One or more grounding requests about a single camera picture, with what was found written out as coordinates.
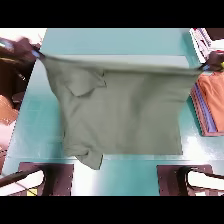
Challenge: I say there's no olive green polo shirt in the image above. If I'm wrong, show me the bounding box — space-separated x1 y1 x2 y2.
38 53 206 171

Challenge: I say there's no red-brown garment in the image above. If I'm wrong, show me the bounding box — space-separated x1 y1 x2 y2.
189 85 224 138

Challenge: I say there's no purple garment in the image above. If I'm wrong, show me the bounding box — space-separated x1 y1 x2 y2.
193 82 218 134

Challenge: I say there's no orange garment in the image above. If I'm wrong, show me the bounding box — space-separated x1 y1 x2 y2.
197 71 224 133

